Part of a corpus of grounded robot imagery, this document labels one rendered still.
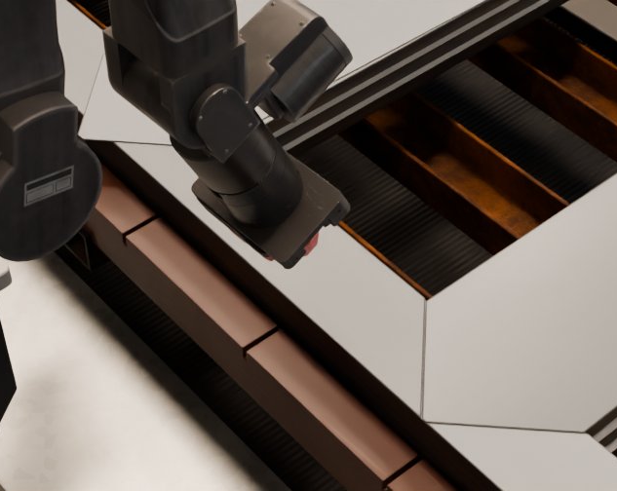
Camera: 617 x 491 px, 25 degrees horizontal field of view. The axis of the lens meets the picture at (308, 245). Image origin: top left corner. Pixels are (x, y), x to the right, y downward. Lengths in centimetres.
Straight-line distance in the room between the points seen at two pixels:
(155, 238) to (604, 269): 41
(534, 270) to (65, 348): 48
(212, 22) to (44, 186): 14
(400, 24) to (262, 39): 59
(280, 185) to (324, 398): 29
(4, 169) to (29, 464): 64
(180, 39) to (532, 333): 50
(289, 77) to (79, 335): 59
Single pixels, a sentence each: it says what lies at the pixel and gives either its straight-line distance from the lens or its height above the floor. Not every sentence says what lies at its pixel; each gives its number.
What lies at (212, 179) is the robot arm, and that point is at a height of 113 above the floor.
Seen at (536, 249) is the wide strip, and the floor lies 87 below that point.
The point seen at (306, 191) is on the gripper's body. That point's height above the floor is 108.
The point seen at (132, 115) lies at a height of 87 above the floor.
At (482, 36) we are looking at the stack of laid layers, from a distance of 154.
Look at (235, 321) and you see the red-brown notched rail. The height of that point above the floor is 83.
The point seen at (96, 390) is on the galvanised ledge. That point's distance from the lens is 140.
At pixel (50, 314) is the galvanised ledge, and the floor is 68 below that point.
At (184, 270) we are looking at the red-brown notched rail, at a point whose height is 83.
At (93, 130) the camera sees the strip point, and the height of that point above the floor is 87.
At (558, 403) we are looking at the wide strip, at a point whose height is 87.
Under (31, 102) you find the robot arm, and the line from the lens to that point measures 75.
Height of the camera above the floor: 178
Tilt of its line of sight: 47 degrees down
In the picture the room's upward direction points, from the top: straight up
